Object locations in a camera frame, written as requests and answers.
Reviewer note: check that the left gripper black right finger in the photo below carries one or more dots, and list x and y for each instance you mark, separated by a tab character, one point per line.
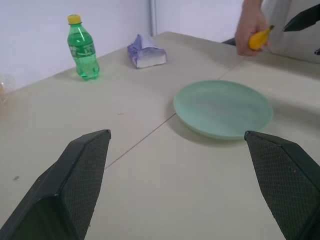
287	180

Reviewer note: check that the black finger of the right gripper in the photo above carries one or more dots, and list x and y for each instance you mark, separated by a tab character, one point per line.
303	21

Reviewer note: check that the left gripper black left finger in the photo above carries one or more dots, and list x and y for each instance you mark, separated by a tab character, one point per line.
57	190

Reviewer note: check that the small yellow banana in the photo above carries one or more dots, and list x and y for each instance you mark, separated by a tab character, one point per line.
258	38

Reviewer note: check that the light green plate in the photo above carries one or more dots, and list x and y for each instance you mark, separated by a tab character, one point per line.
222	108

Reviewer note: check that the person's bare hand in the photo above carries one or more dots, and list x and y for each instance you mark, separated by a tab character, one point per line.
246	30

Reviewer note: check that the black object behind table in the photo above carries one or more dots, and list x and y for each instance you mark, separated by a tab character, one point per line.
229	41

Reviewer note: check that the clear plastic container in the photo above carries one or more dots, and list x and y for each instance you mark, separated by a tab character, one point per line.
6	87

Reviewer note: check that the green soda bottle yellow cap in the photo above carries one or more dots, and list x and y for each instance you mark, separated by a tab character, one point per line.
83	50

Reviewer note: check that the purple white tissue pack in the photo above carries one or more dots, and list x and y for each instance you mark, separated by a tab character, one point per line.
146	53

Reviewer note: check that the white wall pipe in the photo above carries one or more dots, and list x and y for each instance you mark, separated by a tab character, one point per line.
153	16

